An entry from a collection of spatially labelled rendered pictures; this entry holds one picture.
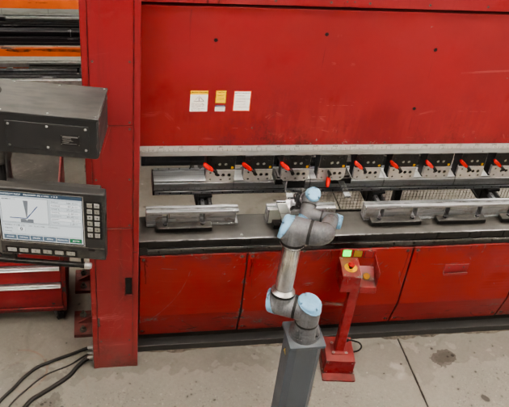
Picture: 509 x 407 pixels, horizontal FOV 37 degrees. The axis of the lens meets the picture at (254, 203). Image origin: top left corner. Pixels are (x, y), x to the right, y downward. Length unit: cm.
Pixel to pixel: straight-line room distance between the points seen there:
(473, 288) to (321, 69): 185
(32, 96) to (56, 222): 54
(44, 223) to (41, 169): 111
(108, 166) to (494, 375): 272
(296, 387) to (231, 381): 68
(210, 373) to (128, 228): 115
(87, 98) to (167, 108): 68
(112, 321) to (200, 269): 56
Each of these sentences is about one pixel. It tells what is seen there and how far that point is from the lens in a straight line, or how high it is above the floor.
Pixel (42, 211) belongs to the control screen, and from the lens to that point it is 326.
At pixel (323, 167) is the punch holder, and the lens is 404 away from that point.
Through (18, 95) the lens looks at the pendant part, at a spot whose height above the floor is 195.
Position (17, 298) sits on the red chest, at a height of 24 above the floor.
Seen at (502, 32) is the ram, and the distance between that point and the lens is 397.
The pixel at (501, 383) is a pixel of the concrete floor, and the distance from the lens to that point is 497.
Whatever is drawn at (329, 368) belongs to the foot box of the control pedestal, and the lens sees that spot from 463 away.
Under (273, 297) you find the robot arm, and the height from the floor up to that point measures 100.
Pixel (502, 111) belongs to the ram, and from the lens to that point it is 422.
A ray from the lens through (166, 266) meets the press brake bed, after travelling 416.
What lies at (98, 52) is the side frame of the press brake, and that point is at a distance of 331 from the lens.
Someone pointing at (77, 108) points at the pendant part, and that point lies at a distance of 304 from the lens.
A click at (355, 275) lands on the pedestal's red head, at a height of 78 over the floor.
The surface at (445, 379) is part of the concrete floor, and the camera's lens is 486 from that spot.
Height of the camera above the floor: 351
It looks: 37 degrees down
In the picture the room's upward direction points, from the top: 7 degrees clockwise
